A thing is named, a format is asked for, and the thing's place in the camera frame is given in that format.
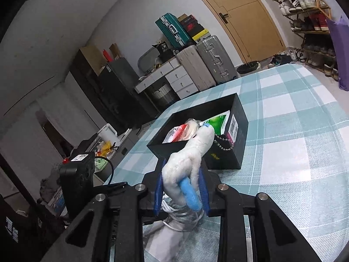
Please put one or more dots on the green hard suitcase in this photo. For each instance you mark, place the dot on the green hard suitcase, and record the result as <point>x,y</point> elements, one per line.
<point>171,30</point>

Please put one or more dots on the green white tissue packet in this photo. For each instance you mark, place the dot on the green white tissue packet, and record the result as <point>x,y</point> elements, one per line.
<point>216,122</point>

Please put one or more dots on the teal white checked tablecloth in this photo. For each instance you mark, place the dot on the teal white checked tablecloth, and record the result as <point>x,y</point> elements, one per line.
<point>286,142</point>

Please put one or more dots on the white packet with red edges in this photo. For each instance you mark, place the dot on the white packet with red edges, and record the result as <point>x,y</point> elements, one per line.
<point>177,133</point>

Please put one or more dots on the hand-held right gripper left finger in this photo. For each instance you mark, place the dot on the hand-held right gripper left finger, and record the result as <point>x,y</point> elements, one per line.
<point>158,196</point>

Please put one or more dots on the dark tall cabinet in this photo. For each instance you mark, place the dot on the dark tall cabinet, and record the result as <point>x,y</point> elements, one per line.
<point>117,92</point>

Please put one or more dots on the grey oval frame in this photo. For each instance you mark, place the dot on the grey oval frame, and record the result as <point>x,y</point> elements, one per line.
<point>143,60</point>

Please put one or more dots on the black red shoe box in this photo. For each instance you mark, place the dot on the black red shoe box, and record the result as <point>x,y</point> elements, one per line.
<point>192,25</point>

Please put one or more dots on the yellow crumpled wrapper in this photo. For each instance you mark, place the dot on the yellow crumpled wrapper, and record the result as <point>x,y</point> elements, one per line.
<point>105,148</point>

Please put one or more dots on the white plush toy blue parts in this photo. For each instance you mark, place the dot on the white plush toy blue parts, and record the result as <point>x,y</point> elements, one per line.
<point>185,163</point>

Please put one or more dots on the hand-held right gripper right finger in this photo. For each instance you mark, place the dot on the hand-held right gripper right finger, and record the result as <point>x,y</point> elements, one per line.
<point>204,196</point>

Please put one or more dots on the beige hard suitcase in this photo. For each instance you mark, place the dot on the beige hard suitcase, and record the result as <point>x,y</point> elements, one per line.
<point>193,68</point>

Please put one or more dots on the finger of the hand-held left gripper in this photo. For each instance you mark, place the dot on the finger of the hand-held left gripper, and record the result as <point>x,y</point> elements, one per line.
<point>114,187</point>

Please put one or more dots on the red bottle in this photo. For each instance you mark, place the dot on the red bottle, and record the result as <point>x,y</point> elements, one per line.
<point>107,55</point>

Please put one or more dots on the person's black printed clothing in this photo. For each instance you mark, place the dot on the person's black printed clothing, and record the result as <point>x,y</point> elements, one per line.
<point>16,229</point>

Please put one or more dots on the black trash bin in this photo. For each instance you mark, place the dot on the black trash bin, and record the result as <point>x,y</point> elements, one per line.
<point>248,68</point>

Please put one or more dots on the white drawer desk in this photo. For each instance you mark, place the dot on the white drawer desk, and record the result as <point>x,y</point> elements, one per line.
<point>180,83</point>

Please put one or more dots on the silver hard suitcase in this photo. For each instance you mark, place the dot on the silver hard suitcase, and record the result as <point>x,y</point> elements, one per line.
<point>215,57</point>

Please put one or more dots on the loose sneakers pile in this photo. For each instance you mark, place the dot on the loose sneakers pile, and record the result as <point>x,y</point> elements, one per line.
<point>282,58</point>

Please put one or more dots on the yellow wooden door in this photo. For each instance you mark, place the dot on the yellow wooden door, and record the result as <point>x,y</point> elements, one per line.
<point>245,19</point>

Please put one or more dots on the brown cardboard box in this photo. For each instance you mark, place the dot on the brown cardboard box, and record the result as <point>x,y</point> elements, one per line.
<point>91,58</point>

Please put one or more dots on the purple fabric bag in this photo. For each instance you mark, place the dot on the purple fabric bag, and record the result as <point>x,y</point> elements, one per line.
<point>339,51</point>

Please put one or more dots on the black cardboard box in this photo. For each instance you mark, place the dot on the black cardboard box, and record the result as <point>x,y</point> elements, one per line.
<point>226,158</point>

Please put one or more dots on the rows of racked shoes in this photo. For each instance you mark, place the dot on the rows of racked shoes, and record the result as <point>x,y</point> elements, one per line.
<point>305,0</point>

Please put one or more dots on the black yellow shoe box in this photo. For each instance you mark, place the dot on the black yellow shoe box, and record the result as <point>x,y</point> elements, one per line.
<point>201,35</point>

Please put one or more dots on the white plastic jug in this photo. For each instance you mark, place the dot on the white plastic jug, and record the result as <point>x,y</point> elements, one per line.
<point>107,133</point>

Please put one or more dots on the black bag white print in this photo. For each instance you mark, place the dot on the black bag white print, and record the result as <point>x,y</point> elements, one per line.
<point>163,49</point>

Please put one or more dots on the dark shoe box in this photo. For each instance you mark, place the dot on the dark shoe box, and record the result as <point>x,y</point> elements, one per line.
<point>185,17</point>

